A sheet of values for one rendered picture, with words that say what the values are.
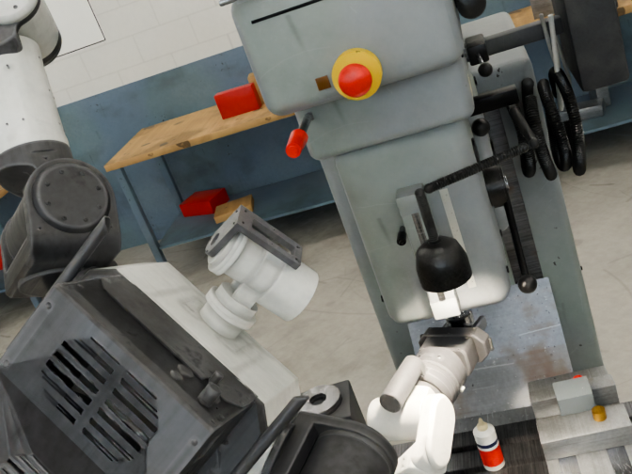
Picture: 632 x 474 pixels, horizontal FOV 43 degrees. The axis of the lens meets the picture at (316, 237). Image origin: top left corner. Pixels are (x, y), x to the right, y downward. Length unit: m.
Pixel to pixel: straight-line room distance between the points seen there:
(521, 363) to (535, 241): 0.27
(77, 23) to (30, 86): 4.98
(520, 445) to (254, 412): 0.88
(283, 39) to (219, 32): 4.67
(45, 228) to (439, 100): 0.54
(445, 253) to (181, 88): 4.85
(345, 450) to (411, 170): 0.47
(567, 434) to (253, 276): 0.74
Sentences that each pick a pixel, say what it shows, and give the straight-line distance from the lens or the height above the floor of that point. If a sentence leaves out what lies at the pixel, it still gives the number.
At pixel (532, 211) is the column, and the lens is 1.72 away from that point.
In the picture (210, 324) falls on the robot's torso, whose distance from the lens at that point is 0.90.
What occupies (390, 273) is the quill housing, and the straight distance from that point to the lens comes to 1.25.
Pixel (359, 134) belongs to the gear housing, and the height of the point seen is 1.66.
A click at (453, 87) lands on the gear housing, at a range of 1.10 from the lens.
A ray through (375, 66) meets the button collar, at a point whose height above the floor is 1.76.
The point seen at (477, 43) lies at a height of 1.69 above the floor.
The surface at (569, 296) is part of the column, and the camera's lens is 1.82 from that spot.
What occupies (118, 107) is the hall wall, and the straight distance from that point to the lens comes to 6.03.
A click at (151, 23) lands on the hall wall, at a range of 5.79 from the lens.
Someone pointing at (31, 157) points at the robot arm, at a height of 1.81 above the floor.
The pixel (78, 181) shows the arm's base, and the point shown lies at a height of 1.78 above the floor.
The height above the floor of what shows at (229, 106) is 0.95.
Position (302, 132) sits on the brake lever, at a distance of 1.03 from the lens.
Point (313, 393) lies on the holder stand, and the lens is 1.58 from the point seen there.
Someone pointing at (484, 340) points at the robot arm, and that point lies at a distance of 1.34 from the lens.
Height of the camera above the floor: 1.97
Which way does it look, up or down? 22 degrees down
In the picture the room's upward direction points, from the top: 21 degrees counter-clockwise
